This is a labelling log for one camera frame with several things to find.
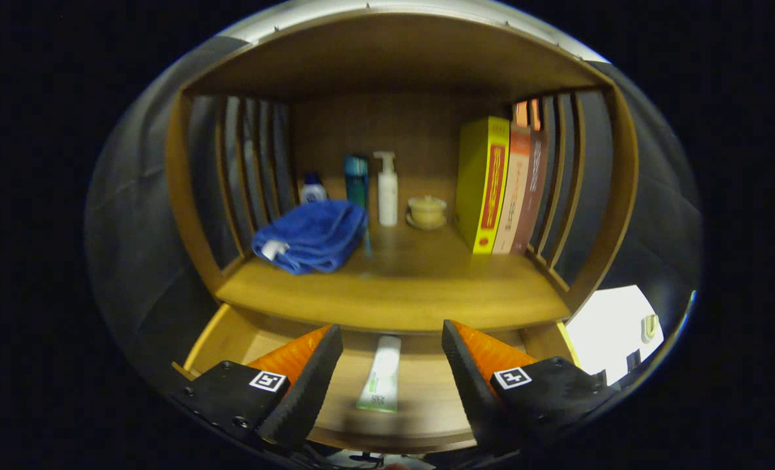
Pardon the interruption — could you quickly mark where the yellow book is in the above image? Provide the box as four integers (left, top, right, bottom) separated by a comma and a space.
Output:
454, 116, 511, 255

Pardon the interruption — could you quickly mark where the teal blue bottle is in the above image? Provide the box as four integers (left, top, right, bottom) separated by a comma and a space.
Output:
343, 154, 370, 210

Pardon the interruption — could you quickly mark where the folded blue towel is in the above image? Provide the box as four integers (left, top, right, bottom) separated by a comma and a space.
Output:
251, 199, 368, 275

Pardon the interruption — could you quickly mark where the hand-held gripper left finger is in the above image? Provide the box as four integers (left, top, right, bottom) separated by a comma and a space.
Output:
168, 324, 345, 454

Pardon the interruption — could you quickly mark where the white side cabinet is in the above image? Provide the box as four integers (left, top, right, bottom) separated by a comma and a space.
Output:
567, 285, 665, 386

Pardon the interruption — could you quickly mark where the small white blue-capped bottle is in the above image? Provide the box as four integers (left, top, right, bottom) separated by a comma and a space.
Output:
299, 172, 328, 205

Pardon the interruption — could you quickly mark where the wooden countertop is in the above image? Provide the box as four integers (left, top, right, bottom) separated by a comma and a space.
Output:
216, 219, 572, 332

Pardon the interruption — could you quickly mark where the brown book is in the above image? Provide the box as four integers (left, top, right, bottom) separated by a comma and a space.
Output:
511, 131, 548, 254

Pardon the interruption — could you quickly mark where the wooden drawer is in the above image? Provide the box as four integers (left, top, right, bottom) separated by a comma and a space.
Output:
172, 304, 584, 454

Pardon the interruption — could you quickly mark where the orange and cream book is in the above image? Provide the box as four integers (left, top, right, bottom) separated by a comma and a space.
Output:
492, 124, 531, 255

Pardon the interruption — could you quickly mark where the white pump bottle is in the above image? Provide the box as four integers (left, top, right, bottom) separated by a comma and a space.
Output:
373, 151, 399, 227

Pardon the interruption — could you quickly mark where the wooden cabinet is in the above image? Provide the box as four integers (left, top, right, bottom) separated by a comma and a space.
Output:
165, 7, 639, 454

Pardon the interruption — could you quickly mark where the beige lidded teacup with saucer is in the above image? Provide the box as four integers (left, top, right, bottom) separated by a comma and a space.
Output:
406, 195, 449, 230

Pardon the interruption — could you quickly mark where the white and green tube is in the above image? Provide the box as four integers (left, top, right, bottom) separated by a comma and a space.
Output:
356, 335, 402, 413

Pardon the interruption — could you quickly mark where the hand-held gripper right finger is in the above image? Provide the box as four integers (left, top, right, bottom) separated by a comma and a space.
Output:
441, 319, 620, 458

